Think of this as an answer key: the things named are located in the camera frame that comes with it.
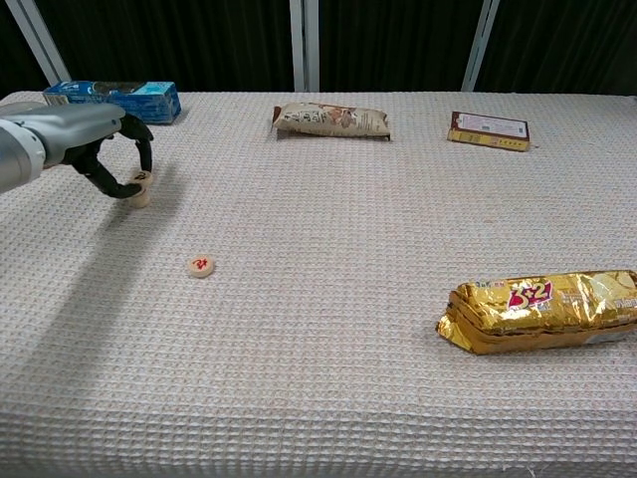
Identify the blue cookie box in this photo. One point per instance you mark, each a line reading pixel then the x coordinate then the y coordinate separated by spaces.
pixel 159 102

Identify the black curtain backdrop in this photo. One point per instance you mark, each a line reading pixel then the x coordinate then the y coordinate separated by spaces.
pixel 174 40

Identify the beige brown snack bag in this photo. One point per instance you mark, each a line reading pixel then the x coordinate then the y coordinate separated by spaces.
pixel 328 122

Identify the gold foil biscuit package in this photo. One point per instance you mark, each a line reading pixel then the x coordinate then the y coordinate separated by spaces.
pixel 537 313

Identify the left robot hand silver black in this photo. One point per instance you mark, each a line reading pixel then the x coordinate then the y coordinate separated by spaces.
pixel 74 132

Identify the beige waffle table cloth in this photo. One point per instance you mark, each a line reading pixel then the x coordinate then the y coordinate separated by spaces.
pixel 318 323

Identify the brown yellow flat box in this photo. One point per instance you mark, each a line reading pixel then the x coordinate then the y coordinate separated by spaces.
pixel 490 130

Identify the white metal frame post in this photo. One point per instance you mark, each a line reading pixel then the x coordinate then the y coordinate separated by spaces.
pixel 304 45
pixel 37 42
pixel 480 45

